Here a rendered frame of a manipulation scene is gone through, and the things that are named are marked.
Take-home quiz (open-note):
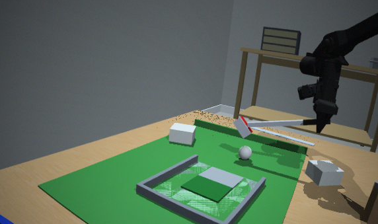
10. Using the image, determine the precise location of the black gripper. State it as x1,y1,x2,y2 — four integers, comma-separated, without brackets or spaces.
313,77,339,133

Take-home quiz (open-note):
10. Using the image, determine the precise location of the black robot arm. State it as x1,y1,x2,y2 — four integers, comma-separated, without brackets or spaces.
297,13,378,100

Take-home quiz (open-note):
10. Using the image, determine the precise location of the white cube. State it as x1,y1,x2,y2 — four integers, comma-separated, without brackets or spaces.
305,160,344,186
169,123,196,145

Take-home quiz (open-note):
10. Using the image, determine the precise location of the white golf ball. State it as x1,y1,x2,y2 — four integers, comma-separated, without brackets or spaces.
239,146,252,160

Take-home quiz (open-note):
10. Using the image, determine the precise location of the green putting mat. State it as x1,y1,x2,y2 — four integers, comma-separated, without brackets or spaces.
38,125,306,224

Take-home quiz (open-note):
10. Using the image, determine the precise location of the grey putter with red face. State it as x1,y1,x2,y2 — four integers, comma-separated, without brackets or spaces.
233,116,317,138

